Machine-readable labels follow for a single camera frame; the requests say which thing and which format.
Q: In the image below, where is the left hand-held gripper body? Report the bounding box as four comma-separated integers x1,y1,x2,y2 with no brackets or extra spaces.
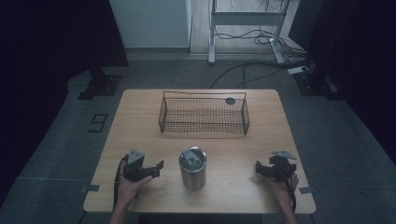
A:
123,148,151,183

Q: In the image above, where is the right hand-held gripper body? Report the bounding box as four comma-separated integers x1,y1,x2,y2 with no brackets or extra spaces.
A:
268,150,298,183

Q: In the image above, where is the steel tumbler with lid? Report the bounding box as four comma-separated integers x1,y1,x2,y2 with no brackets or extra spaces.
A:
177,146,208,191

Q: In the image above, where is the black wire mesh basket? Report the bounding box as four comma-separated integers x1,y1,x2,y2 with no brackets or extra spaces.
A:
158,91,251,136

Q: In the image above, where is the person's right hand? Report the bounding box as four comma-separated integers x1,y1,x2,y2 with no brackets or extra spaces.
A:
264,173,300,203

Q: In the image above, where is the person's left hand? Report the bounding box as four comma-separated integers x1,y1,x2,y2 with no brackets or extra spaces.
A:
116,175,154,207

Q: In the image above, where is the black stand base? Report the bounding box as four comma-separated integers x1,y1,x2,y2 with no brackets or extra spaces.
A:
293,68,340,98
77,66,123,101

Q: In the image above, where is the white power strip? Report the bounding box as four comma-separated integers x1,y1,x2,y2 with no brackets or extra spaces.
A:
286,65,310,76

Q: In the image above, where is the white cabinet panel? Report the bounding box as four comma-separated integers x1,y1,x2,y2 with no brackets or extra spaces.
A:
108,0,193,53

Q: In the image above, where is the dark curtain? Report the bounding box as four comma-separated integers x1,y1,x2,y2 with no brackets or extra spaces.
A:
288,0,396,162
0,0,130,200

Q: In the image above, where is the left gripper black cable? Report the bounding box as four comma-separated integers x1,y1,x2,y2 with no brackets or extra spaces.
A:
112,154,129,210

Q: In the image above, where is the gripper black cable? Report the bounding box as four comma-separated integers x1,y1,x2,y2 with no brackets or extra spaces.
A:
277,164,297,213
112,154,129,210

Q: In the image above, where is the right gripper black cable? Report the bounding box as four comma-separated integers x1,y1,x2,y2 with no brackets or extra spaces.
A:
277,164,297,213

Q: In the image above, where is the long black floor cable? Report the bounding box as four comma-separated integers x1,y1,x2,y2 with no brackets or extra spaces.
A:
208,58,315,91

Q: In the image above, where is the tangle of black cables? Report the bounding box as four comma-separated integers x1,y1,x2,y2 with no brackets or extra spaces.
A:
214,27,309,60

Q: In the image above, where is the white desk frame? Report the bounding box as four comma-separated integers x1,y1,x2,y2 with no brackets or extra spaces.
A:
207,0,291,65

